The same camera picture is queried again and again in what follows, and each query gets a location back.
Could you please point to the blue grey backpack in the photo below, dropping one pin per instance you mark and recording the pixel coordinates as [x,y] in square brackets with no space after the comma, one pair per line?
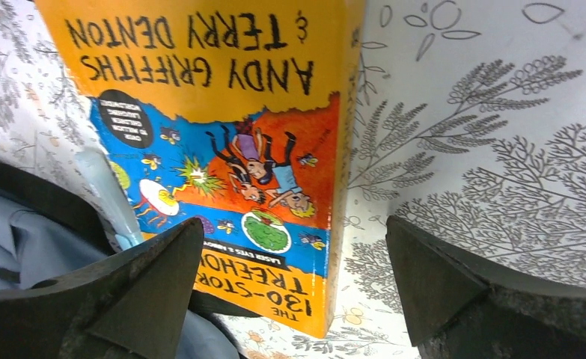
[46,232]

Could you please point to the light blue glue tube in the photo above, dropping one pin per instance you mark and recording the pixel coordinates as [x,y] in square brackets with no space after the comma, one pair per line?
[95,168]

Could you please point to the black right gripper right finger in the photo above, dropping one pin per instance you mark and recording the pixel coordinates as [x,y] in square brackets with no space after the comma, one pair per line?
[457,304]

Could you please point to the yellow 130-storey treehouse book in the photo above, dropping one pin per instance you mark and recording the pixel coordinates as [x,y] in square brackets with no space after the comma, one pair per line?
[238,113]

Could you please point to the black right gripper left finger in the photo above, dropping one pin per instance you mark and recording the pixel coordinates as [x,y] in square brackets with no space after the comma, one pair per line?
[129,305]

